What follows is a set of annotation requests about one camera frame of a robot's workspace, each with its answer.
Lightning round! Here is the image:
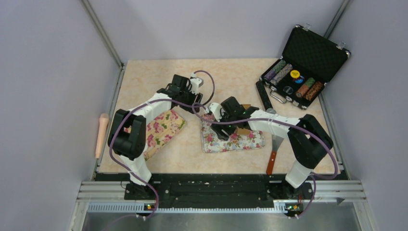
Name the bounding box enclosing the metal spatula wooden handle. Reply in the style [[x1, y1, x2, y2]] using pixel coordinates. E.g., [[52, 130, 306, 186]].
[[266, 135, 283, 175]]

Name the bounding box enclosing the yellow dealer button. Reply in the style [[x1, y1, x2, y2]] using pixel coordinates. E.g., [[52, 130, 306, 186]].
[[290, 70, 300, 79]]

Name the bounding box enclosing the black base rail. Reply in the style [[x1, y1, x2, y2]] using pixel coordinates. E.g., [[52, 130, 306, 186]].
[[94, 172, 350, 210]]

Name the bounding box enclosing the blue poker chip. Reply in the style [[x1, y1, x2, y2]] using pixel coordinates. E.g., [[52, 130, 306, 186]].
[[294, 76, 305, 84]]

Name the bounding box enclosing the grey poker chip stack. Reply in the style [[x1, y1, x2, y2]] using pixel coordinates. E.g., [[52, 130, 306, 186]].
[[271, 64, 293, 85]]

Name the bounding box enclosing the floral tray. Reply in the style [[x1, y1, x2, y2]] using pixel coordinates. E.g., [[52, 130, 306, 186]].
[[201, 120, 265, 153]]

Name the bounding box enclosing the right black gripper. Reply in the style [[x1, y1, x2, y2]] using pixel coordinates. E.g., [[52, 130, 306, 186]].
[[212, 109, 238, 140]]

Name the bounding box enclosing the folded floral cloth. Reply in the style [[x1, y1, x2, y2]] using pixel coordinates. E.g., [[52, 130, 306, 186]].
[[143, 110, 186, 161]]

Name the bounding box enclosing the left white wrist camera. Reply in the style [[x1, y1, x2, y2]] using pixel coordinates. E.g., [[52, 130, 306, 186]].
[[190, 72, 204, 94]]

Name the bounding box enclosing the black microphone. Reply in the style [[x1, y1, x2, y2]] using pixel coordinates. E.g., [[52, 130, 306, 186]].
[[255, 80, 276, 114]]

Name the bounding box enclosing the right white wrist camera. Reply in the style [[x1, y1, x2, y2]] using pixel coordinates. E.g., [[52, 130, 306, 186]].
[[208, 103, 223, 122]]

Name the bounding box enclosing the brown poker chip stack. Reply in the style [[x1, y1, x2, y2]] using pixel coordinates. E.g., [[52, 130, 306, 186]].
[[305, 82, 324, 101]]

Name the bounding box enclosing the green poker chip stack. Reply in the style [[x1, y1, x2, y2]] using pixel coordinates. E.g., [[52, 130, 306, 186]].
[[295, 78, 316, 98]]

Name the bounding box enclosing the purple poker chip stack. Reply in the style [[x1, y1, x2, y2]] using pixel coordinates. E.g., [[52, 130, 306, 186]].
[[263, 59, 286, 81]]

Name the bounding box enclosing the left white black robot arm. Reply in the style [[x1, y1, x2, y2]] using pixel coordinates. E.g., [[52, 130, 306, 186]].
[[108, 75, 204, 199]]

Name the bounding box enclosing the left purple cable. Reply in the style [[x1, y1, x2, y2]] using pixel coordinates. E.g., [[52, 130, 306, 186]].
[[100, 70, 216, 231]]

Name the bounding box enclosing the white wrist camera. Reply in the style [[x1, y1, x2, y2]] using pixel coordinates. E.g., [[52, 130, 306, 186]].
[[190, 72, 204, 94], [208, 103, 223, 122]]

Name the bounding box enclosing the wooden dough roller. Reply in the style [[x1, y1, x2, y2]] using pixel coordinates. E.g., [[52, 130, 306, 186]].
[[236, 104, 251, 136]]

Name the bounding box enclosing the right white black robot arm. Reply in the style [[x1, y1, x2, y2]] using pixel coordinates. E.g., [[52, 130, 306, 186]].
[[209, 96, 338, 198]]

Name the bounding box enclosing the black poker chip case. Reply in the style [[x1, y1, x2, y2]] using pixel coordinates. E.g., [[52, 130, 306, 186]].
[[259, 25, 351, 110]]

